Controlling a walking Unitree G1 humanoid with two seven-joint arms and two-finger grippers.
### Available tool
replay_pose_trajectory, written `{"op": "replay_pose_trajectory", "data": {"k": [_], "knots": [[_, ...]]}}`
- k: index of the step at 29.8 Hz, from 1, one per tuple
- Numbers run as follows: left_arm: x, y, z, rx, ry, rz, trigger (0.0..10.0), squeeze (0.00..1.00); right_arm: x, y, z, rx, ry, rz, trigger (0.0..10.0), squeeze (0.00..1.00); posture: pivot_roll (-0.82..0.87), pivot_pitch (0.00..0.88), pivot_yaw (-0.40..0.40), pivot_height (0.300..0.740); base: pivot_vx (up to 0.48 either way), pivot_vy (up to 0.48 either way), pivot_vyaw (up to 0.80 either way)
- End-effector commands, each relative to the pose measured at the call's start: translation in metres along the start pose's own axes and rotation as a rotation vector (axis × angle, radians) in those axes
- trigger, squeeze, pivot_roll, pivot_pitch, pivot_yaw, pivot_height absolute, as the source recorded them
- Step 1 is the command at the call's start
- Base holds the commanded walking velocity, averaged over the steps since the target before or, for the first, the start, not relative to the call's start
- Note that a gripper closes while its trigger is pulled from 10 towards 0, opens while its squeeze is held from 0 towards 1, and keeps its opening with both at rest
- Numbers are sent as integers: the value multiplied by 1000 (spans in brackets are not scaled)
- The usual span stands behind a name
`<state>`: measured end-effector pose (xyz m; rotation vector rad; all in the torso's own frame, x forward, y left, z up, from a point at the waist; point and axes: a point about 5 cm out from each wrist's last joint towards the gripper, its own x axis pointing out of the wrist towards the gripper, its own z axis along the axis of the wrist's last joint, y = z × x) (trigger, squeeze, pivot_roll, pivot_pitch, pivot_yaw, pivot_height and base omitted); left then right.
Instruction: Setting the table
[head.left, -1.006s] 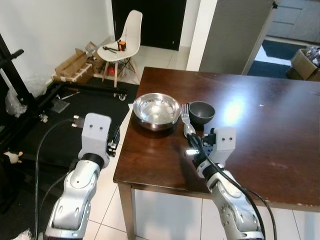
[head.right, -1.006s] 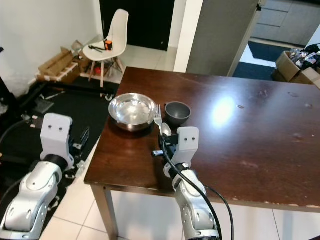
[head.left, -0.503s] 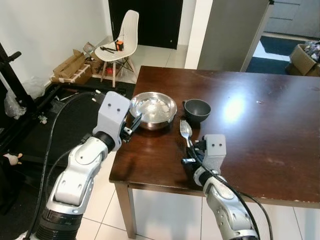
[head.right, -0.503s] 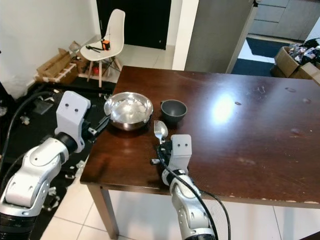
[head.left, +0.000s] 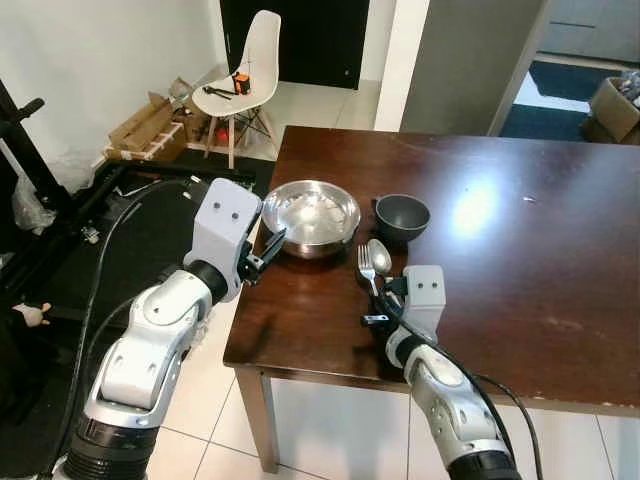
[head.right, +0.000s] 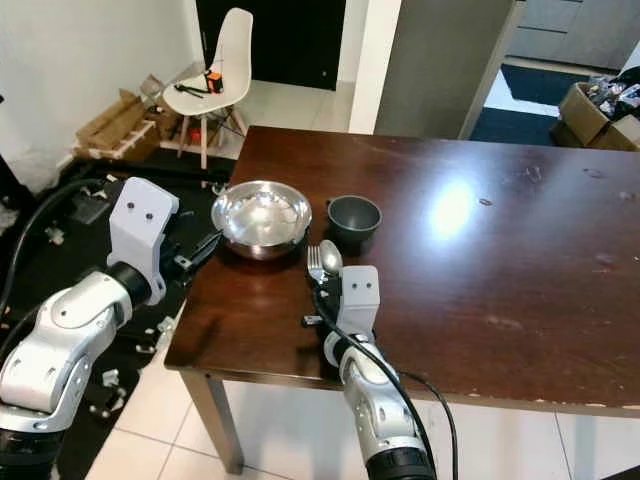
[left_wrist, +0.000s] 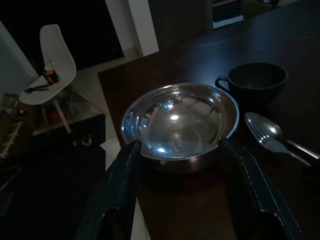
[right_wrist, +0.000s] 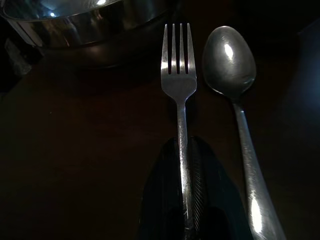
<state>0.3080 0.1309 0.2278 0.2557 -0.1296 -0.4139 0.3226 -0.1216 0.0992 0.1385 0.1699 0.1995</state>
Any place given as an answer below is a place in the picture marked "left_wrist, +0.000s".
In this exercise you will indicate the shiny stainless steel bowl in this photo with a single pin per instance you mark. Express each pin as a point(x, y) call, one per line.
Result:
point(180, 125)

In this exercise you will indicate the white slatted rack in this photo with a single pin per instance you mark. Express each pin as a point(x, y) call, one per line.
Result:
point(11, 140)

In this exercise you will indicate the white plastic chair wooden legs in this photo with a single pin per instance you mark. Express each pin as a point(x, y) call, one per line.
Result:
point(60, 62)

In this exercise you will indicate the small caster wheel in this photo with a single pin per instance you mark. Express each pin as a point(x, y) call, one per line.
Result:
point(86, 141)

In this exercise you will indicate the dark wooden table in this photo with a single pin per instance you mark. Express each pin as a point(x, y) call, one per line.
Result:
point(262, 45)

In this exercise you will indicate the stainless steel spoon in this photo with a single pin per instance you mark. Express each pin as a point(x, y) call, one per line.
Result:
point(273, 130)

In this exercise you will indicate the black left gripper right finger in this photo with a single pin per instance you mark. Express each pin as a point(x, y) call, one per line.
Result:
point(243, 190)

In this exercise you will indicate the large black case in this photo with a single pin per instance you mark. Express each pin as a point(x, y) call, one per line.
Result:
point(50, 187)

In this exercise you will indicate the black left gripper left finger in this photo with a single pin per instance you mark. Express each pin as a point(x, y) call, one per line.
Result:
point(112, 195)

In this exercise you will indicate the stainless steel fork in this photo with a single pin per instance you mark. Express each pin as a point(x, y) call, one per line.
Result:
point(275, 146)

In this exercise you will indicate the orange and black tool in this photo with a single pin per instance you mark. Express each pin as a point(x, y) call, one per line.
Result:
point(51, 76)

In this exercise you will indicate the dark ceramic cup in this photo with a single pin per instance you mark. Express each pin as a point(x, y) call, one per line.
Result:
point(257, 87)

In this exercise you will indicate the black hand tool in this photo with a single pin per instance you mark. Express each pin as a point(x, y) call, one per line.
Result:
point(37, 88)

